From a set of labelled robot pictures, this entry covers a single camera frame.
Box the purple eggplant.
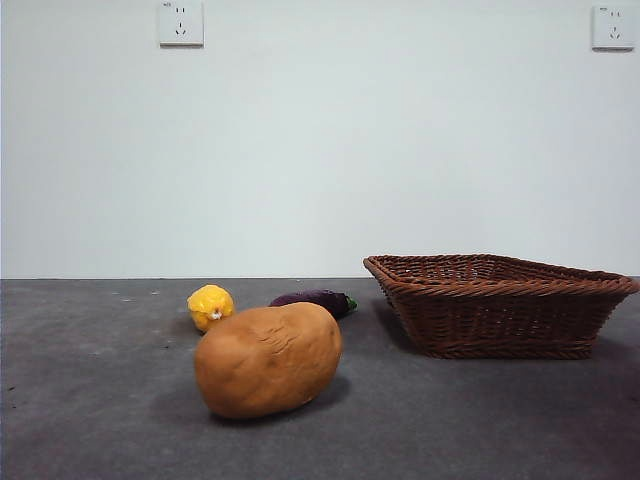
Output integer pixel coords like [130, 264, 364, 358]
[268, 288, 359, 321]

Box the yellow corn cob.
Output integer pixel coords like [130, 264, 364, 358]
[186, 284, 236, 334]

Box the brown potato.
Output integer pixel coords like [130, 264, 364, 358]
[193, 302, 344, 420]

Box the brown wicker basket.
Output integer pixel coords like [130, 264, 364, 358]
[363, 253, 640, 360]

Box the white wall socket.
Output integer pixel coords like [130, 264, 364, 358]
[158, 0, 205, 50]
[591, 4, 635, 52]

